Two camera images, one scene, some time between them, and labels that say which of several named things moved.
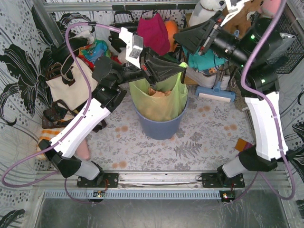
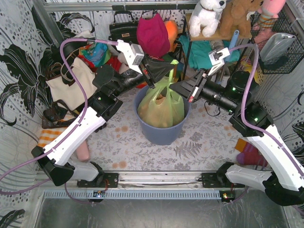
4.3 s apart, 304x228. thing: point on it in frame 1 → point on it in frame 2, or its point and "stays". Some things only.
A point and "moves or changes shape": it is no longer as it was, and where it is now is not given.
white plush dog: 206,9 stays
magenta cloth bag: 156,36 stays
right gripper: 207,40 → 197,88
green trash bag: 160,109 moves or changes shape
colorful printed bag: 90,52 stays
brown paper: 158,94 → 161,98
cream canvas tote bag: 77,95 stays
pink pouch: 83,151 stays
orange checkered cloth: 45,134 stays
